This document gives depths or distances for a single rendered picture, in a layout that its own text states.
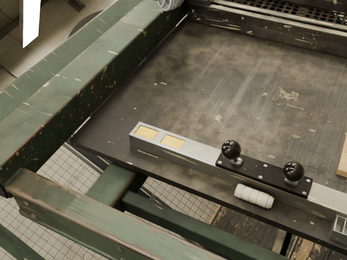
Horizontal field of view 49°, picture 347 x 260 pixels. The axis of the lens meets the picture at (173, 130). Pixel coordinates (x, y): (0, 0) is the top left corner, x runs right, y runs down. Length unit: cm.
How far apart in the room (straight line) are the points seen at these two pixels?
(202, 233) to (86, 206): 25
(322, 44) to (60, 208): 90
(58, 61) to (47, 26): 494
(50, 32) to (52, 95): 557
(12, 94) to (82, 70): 55
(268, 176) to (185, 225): 21
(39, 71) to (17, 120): 70
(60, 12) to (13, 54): 110
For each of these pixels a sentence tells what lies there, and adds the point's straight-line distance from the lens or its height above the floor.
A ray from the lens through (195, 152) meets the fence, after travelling 85.
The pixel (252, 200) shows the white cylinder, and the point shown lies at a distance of 81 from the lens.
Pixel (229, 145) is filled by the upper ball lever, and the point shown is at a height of 156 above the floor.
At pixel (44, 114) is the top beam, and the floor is 190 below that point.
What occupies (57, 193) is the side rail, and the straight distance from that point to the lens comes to 82.
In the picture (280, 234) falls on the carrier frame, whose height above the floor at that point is 78.
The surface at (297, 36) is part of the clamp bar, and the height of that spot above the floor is 150.
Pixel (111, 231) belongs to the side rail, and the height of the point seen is 163.
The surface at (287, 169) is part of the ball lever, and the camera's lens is 70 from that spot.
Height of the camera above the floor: 171
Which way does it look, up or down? 4 degrees down
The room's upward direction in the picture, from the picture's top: 52 degrees counter-clockwise
